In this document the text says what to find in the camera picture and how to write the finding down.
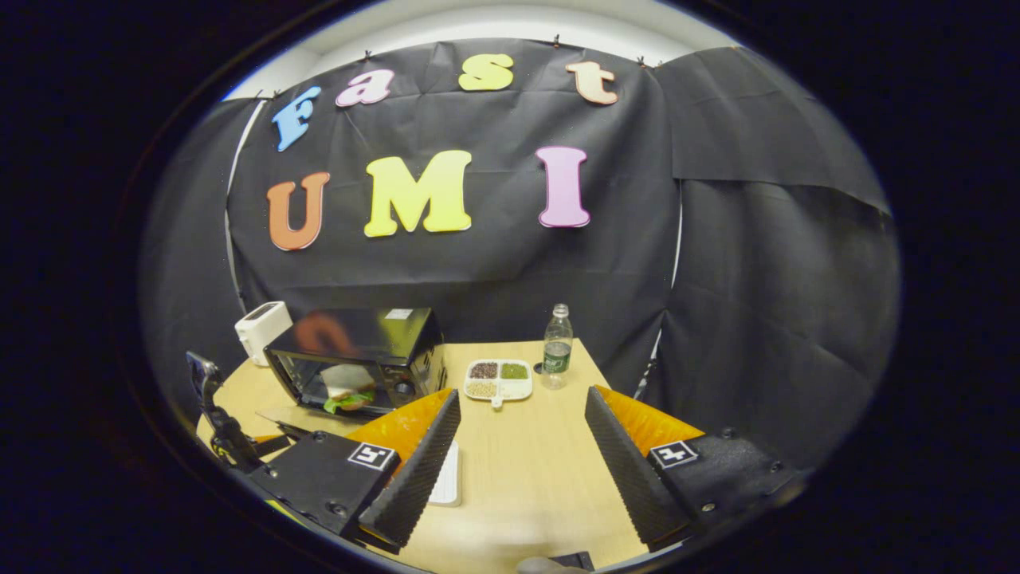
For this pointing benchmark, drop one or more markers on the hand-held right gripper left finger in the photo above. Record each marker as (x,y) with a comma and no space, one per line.
(418,478)

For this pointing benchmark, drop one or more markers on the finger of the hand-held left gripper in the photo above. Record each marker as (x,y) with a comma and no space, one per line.
(279,442)

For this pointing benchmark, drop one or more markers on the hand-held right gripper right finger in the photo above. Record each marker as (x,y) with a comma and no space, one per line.
(629,478)

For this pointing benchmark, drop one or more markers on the sandwich with lettuce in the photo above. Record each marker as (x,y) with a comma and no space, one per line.
(348,387)

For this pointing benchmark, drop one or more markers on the black electric oven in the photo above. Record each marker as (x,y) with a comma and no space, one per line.
(358,335)

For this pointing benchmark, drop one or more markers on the small white plate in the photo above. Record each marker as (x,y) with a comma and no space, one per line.
(448,478)

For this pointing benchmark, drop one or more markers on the white toaster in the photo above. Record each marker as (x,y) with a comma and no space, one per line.
(261,327)

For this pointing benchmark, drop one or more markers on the white divided dish with grains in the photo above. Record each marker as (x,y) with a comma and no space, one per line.
(498,381)

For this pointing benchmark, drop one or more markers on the clear plastic water bottle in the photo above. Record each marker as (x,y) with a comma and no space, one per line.
(557,351)

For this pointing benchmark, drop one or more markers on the black backdrop cloth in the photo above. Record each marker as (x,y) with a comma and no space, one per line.
(518,271)

